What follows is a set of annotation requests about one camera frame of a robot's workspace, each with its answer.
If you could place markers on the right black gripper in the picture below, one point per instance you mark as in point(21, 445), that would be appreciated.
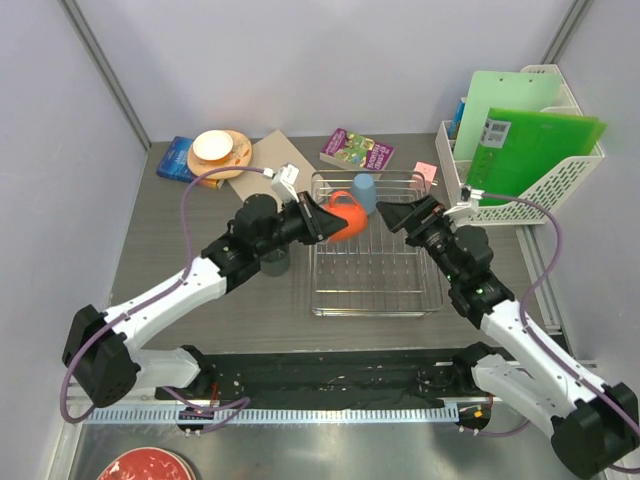
point(395, 213)

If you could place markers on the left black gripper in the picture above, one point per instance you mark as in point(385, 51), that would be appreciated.
point(323, 222)

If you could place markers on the orange cup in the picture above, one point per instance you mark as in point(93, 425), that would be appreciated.
point(344, 205)

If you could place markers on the blue cup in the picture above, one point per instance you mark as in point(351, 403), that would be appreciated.
point(363, 189)

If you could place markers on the grey mug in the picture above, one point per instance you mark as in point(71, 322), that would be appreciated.
point(276, 263)

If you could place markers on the beige bird plate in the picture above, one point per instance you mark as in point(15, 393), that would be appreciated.
point(241, 155)

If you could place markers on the orange white bowl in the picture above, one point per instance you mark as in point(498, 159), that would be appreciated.
point(213, 145)

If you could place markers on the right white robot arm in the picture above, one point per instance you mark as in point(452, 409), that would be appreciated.
point(590, 424)

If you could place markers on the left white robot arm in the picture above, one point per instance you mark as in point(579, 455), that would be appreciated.
point(105, 351)

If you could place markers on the purple treehouse book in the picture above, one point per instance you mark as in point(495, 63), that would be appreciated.
point(352, 151)

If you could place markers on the beige cardboard notebook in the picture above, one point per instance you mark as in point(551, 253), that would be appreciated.
point(273, 151)

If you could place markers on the blue book in organizer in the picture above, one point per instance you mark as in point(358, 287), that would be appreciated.
point(455, 122)

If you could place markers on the bright green folder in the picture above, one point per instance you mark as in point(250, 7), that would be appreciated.
point(517, 147)

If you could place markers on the blue Jane Eyre book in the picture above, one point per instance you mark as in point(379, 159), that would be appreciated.
point(174, 164)

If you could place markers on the red round plate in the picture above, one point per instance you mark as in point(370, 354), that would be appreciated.
point(148, 463)

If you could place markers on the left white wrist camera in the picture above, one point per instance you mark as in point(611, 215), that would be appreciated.
point(282, 182)

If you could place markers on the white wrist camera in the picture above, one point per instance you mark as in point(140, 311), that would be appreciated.
point(282, 182)
point(467, 204)

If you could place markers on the metal wire dish rack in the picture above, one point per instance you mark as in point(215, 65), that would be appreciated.
point(374, 273)

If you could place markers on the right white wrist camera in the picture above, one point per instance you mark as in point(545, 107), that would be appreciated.
point(467, 204)

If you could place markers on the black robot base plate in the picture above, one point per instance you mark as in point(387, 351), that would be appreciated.
point(355, 380)

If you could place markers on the slotted cable duct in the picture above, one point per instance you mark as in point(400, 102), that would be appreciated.
point(173, 413)

